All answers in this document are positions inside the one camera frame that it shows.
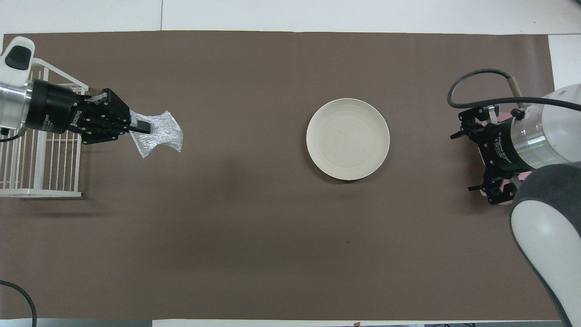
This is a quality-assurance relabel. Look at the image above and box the white wire dish rack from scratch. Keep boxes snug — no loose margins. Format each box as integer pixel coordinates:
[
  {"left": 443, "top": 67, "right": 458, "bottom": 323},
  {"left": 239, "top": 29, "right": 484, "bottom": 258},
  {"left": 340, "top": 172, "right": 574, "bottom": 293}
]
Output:
[{"left": 0, "top": 58, "right": 89, "bottom": 198}]

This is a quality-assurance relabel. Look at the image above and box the cream round plate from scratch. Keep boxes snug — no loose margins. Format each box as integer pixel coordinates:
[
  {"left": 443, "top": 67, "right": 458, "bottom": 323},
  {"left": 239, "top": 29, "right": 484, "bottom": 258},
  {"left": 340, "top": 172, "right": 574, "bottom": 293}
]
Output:
[{"left": 306, "top": 98, "right": 390, "bottom": 181}]

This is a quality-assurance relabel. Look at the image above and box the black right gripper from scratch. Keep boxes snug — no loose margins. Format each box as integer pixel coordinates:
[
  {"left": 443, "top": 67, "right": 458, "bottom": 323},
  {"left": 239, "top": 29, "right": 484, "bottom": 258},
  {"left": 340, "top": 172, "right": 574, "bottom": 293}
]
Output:
[{"left": 450, "top": 107, "right": 527, "bottom": 205}]

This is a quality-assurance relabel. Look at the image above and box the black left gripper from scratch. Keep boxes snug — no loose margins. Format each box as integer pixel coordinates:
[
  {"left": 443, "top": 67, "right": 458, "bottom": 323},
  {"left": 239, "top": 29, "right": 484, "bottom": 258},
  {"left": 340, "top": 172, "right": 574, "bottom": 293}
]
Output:
[{"left": 26, "top": 81, "right": 151, "bottom": 145}]

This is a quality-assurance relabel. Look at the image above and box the brown table mat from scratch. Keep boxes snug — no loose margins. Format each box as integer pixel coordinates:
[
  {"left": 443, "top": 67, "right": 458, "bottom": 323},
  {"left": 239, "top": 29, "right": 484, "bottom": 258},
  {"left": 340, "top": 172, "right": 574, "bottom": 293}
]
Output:
[{"left": 0, "top": 30, "right": 578, "bottom": 321}]

